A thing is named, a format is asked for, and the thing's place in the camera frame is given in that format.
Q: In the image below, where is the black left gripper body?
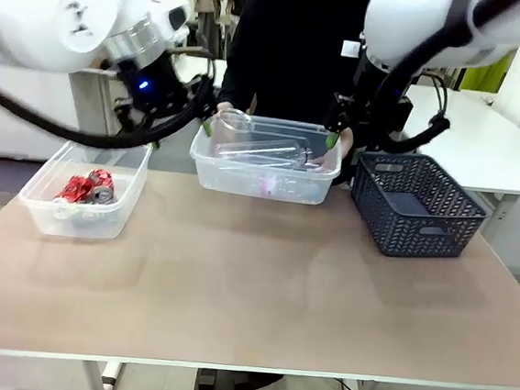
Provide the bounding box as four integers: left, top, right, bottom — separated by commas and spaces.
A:
109, 49, 193, 120

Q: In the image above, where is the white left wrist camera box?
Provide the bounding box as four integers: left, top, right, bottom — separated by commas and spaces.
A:
147, 0, 193, 33

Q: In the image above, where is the clear plastic bin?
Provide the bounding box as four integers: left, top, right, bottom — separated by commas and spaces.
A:
15, 132, 154, 246
184, 108, 347, 208

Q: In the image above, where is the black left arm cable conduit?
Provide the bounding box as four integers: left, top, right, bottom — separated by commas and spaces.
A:
0, 35, 225, 160

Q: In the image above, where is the white cabinet desk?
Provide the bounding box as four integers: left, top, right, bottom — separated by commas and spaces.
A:
0, 57, 163, 173

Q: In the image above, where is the bystander in beige coat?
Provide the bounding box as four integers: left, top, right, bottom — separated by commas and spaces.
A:
183, 0, 224, 59

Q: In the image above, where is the person's right forearm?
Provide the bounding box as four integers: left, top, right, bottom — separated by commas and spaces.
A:
216, 39, 263, 111

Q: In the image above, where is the yellow-green panel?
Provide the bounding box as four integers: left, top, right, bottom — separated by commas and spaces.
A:
459, 42, 518, 96

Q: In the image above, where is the clear plastic cup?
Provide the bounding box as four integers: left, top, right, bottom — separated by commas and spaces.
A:
210, 106, 258, 153

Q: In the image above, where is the person's right hand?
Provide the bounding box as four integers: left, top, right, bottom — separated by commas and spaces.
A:
215, 99, 241, 117

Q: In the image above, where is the red can with silver top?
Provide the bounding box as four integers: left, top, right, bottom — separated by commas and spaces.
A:
89, 184, 120, 207

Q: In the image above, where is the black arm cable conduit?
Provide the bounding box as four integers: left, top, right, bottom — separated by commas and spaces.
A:
0, 35, 225, 160
367, 0, 520, 168

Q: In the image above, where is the dark grey woven basket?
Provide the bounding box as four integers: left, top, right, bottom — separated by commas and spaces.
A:
344, 147, 495, 267

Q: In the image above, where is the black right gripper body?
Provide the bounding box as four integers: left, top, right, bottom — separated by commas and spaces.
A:
346, 58, 412, 150

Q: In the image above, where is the person's left hand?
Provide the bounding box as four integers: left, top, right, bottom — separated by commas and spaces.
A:
310, 124, 357, 176

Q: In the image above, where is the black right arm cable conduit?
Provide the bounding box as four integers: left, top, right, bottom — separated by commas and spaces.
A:
367, 0, 520, 168

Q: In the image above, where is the person in black top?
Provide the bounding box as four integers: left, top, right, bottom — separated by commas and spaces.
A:
210, 0, 377, 188

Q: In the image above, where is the clear plastic bottle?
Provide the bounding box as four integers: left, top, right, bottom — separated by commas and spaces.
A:
214, 130, 315, 173

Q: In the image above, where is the large white side table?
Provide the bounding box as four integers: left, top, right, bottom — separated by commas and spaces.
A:
397, 82, 520, 199

